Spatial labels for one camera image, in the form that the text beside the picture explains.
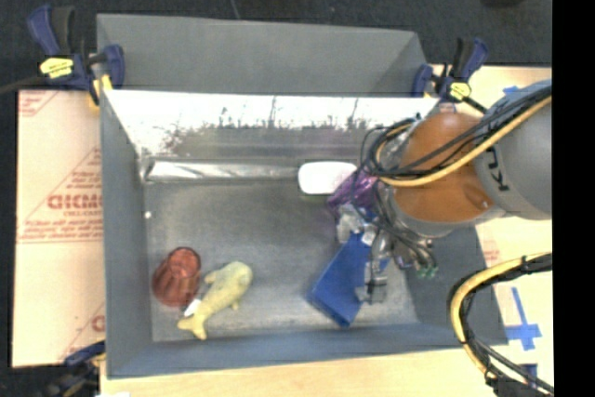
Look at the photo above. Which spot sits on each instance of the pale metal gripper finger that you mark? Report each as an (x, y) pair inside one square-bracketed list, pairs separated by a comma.
[(373, 289), (352, 224)]

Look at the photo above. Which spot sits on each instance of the purple shiny packet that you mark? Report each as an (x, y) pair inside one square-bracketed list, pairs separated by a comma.
[(349, 191)]

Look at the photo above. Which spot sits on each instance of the blue flat box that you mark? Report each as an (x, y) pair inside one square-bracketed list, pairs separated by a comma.
[(338, 286)]

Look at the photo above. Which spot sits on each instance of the white rounded block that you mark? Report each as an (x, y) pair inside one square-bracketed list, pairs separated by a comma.
[(323, 177)]

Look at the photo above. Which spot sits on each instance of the yellow toy whale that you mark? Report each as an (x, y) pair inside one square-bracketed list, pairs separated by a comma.
[(224, 288)]

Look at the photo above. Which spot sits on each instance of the red translucent cup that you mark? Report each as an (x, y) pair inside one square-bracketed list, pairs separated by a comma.
[(175, 278)]

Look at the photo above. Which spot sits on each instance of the grey metal bin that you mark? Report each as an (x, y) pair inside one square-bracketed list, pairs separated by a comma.
[(260, 60)]

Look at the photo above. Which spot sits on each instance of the brown cardboard board, red print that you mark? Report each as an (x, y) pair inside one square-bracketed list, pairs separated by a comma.
[(56, 181)]

